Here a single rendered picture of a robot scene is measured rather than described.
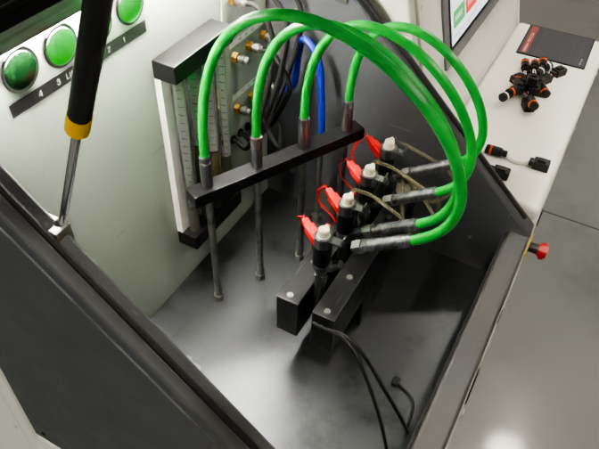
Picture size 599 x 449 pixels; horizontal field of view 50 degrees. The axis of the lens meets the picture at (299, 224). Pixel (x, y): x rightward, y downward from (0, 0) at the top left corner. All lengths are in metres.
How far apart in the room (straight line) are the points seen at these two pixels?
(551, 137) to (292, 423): 0.77
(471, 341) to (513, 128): 0.54
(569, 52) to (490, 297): 0.81
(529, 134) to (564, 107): 0.14
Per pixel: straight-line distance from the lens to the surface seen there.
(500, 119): 1.41
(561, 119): 1.46
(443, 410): 0.94
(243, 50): 1.13
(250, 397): 1.06
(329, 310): 0.97
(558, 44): 1.74
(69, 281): 0.64
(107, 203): 0.94
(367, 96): 1.14
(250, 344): 1.12
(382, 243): 0.86
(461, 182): 0.75
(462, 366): 0.99
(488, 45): 1.56
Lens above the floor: 1.75
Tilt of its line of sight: 44 degrees down
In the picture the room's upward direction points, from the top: 2 degrees clockwise
